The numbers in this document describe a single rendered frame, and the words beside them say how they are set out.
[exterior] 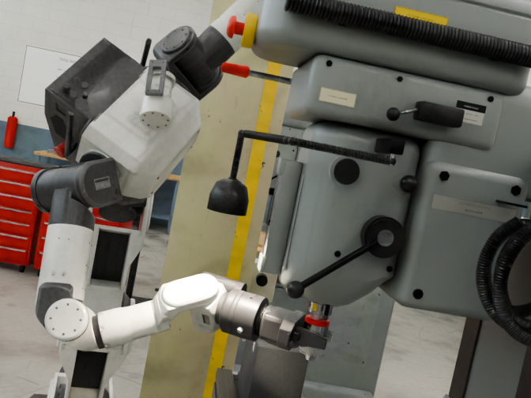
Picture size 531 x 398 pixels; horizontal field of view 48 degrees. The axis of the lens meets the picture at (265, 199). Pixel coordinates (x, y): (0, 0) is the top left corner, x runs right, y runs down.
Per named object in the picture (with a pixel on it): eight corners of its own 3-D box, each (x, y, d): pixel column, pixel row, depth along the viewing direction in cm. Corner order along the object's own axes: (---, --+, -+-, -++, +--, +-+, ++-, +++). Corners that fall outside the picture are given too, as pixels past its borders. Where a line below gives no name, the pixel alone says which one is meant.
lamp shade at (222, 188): (200, 205, 110) (206, 172, 110) (235, 210, 114) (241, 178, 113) (217, 212, 104) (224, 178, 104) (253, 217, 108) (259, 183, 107)
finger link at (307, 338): (325, 351, 111) (293, 342, 113) (328, 335, 111) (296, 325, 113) (322, 354, 109) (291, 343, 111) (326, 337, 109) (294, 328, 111)
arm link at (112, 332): (156, 332, 114) (53, 361, 110) (160, 336, 123) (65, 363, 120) (144, 278, 116) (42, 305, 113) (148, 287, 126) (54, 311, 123)
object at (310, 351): (315, 358, 111) (321, 328, 110) (294, 350, 113) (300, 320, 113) (327, 354, 115) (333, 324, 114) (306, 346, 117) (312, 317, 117)
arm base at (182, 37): (137, 59, 144) (165, 68, 137) (171, 20, 147) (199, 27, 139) (173, 99, 155) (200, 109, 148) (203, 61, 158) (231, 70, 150)
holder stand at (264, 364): (241, 425, 135) (258, 339, 134) (236, 385, 157) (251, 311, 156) (293, 433, 137) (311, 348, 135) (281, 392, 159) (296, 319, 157)
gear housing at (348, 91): (303, 112, 97) (316, 50, 96) (282, 117, 121) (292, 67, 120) (496, 152, 101) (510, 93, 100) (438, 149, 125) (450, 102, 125)
